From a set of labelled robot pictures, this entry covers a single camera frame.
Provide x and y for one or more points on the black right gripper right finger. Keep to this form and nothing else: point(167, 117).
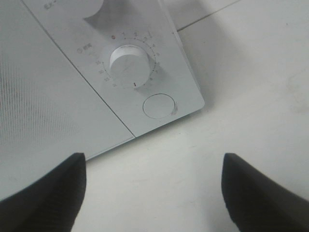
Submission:
point(256, 203)

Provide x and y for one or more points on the round white door button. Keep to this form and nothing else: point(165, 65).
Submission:
point(159, 106)

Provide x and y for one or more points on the lower white timer knob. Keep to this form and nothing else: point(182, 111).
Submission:
point(130, 66)

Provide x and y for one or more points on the upper white round knob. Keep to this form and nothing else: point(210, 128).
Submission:
point(90, 7)

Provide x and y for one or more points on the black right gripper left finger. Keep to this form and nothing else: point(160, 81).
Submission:
point(51, 204)

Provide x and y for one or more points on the white microwave oven body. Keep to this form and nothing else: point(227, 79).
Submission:
point(88, 43)

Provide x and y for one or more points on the white microwave door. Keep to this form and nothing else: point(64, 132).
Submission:
point(47, 110)

